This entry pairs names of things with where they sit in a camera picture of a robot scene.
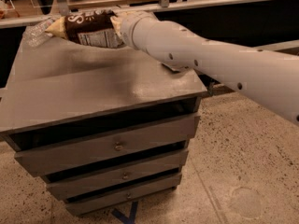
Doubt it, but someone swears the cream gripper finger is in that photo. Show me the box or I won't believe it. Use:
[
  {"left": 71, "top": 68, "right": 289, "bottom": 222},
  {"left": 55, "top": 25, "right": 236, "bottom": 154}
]
[{"left": 110, "top": 16, "right": 122, "bottom": 36}]

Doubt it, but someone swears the brown chip bag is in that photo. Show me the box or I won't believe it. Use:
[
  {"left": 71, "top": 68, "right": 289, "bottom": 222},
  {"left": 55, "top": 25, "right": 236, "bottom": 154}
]
[{"left": 45, "top": 10, "right": 124, "bottom": 49}]

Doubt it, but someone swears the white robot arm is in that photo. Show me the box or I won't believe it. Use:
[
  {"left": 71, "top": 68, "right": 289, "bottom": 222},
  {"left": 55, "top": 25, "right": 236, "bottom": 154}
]
[{"left": 111, "top": 11, "right": 299, "bottom": 125}]

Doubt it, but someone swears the clear plastic water bottle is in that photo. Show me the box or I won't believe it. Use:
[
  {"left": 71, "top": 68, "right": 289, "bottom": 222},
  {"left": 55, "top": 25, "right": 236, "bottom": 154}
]
[{"left": 23, "top": 18, "right": 55, "bottom": 47}]

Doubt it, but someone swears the grey drawer cabinet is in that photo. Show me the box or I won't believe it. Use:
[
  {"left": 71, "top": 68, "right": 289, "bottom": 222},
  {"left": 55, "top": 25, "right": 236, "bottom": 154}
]
[{"left": 0, "top": 37, "right": 206, "bottom": 204}]

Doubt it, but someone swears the top grey drawer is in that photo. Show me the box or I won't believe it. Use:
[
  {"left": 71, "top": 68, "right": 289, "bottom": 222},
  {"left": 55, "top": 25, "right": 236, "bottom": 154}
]
[{"left": 15, "top": 113, "right": 199, "bottom": 176}]

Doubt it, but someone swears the grey drawer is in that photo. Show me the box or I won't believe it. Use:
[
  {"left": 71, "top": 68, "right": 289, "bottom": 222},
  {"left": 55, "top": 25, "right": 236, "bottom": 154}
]
[
  {"left": 65, "top": 172, "right": 182, "bottom": 216},
  {"left": 47, "top": 147, "right": 188, "bottom": 200},
  {"left": 15, "top": 113, "right": 199, "bottom": 176}
]

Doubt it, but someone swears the middle grey drawer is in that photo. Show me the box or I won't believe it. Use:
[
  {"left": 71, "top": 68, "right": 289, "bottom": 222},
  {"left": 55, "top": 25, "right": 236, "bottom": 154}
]
[{"left": 47, "top": 147, "right": 188, "bottom": 200}]

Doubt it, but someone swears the bottom grey drawer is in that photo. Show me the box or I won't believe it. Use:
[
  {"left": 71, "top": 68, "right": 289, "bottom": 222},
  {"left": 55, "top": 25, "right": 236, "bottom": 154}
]
[{"left": 65, "top": 172, "right": 182, "bottom": 216}]

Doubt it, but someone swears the metal railing frame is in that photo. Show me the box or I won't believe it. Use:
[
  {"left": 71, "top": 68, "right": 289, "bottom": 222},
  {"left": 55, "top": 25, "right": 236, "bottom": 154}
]
[{"left": 0, "top": 0, "right": 299, "bottom": 98}]

